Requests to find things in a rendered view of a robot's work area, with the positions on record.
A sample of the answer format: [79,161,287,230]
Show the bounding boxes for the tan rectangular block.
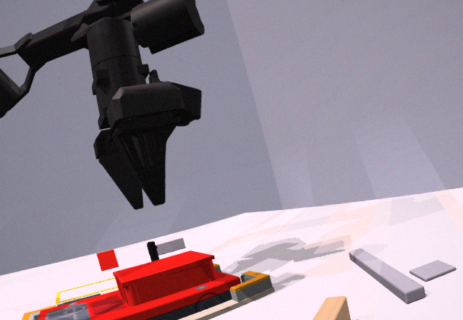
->
[313,295,351,320]

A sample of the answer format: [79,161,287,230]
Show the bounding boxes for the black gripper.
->
[92,56,185,209]

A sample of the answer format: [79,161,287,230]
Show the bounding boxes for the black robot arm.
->
[0,0,205,126]

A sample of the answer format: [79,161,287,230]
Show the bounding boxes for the white rectangular bar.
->
[349,248,425,304]

